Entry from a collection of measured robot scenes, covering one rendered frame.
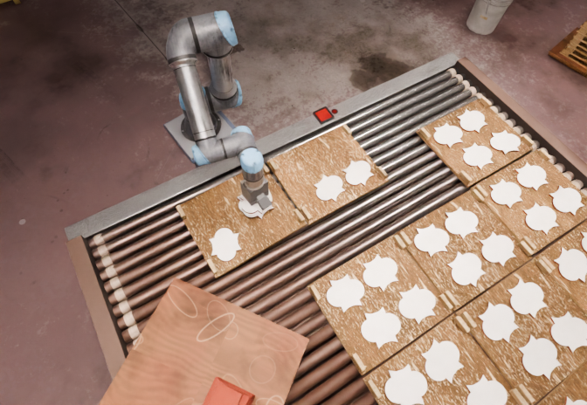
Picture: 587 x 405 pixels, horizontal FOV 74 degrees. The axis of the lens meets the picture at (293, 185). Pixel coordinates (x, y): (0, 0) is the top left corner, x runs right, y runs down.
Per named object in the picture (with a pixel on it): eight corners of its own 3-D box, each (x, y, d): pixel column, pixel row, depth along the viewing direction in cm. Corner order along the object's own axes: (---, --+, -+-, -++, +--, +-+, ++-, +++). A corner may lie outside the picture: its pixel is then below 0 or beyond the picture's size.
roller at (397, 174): (120, 319, 142) (114, 317, 138) (498, 115, 197) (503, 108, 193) (124, 332, 140) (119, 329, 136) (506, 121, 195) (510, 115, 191)
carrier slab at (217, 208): (176, 209, 160) (175, 207, 159) (261, 164, 173) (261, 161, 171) (216, 279, 146) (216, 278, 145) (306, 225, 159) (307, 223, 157)
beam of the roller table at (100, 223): (70, 233, 160) (63, 228, 155) (447, 59, 219) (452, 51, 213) (76, 250, 157) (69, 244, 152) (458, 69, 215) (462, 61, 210)
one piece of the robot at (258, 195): (256, 199, 137) (258, 219, 151) (276, 185, 140) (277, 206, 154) (237, 176, 141) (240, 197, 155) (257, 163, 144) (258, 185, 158)
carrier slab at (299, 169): (266, 163, 173) (266, 161, 171) (341, 126, 184) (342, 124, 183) (308, 225, 158) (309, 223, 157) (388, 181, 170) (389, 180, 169)
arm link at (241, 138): (218, 129, 137) (226, 154, 132) (249, 121, 139) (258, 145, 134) (222, 142, 144) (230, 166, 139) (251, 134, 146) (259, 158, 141)
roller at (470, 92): (102, 273, 151) (97, 270, 146) (471, 89, 205) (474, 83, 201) (106, 284, 149) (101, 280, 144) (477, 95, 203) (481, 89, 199)
